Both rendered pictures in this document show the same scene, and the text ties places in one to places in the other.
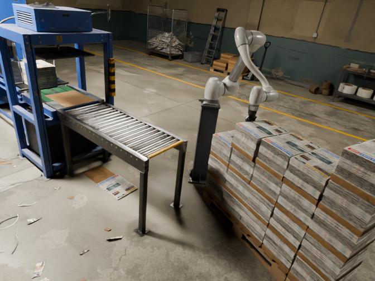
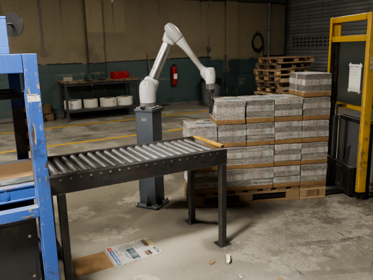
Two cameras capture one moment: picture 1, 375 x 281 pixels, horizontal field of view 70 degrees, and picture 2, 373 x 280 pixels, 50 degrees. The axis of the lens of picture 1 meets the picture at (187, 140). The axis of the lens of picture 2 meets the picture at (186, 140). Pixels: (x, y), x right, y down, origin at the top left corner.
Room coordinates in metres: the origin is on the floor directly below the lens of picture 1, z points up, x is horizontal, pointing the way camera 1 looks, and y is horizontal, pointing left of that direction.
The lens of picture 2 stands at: (0.75, 3.14, 1.55)
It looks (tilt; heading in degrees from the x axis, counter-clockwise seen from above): 13 degrees down; 296
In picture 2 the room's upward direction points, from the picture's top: 1 degrees counter-clockwise
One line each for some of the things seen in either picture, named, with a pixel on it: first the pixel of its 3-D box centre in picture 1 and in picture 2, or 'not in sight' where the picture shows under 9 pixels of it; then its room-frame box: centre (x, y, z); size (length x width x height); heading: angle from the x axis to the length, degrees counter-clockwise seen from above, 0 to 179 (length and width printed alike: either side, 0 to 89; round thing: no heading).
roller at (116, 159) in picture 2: (110, 122); (115, 159); (2.46, 0.81, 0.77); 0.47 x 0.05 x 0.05; 145
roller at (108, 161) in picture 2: (106, 120); (106, 160); (2.50, 0.86, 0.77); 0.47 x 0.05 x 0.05; 145
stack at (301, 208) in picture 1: (259, 196); (241, 159); (2.00, -0.73, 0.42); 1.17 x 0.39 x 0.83; 35
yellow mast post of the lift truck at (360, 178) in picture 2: not in sight; (365, 105); (0.85, -1.12, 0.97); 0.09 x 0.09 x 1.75; 35
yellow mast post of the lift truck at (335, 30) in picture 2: not in sight; (331, 98); (1.23, -1.66, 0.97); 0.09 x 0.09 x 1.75; 35
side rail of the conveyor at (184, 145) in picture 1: (137, 123); (121, 154); (2.59, 0.56, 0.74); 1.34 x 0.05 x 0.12; 55
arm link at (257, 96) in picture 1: (257, 95); (210, 75); (2.26, -0.56, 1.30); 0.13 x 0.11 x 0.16; 121
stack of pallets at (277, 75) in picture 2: not in sight; (283, 81); (3.03, -7.47, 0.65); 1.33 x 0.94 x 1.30; 59
